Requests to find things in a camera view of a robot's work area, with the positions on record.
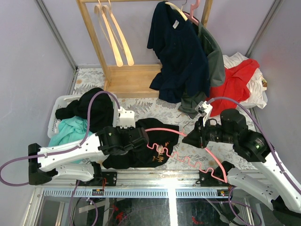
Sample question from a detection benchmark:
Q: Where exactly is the wooden clothes rack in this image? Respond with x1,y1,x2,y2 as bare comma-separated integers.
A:
75,0,214,98

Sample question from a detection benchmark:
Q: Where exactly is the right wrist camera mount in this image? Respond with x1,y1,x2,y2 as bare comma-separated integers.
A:
195,101,213,126

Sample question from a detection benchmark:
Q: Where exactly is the red t shirt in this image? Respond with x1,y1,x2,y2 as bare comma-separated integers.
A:
207,59,260,102

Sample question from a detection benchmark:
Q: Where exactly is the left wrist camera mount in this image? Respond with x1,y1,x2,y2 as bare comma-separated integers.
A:
118,107,135,129

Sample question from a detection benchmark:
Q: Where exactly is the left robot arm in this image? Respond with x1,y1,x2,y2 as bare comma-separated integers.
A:
28,126,149,186

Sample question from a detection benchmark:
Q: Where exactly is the pink hanger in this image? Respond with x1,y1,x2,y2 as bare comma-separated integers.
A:
183,0,200,25
144,113,228,184

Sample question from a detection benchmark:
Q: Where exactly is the floral table mat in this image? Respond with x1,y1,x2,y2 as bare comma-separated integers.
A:
72,68,255,170

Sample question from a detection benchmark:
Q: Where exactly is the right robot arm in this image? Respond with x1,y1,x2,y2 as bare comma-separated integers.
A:
182,109,301,213

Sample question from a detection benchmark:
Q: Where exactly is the white plastic basket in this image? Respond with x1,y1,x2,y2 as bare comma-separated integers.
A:
47,95,118,138

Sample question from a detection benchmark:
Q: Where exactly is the black garment in basket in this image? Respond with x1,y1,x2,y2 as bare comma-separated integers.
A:
55,88,114,133

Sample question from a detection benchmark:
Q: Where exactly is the pink hanger on rack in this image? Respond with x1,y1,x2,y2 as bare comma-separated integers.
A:
183,0,200,25

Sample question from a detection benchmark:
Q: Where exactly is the black t shirt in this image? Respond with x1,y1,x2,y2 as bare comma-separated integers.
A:
103,131,179,170

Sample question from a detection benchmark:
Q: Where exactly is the wooden hanger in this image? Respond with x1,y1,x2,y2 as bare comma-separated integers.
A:
94,1,123,67
102,1,134,66

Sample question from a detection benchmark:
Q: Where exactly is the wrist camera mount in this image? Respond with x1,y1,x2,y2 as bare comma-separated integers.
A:
195,101,213,126
118,107,135,129

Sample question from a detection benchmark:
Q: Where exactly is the white garment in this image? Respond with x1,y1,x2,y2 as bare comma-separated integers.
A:
223,52,268,109

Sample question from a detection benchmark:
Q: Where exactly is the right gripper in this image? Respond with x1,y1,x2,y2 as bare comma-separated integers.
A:
181,116,235,148

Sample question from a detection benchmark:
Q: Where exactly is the navy t shirt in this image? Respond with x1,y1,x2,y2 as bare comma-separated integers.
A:
147,1,210,104

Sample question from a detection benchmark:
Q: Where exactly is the teal cloth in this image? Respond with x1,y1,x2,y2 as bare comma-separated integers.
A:
48,116,95,164

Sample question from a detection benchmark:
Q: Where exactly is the grey t shirt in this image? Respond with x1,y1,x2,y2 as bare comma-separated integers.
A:
178,23,225,119

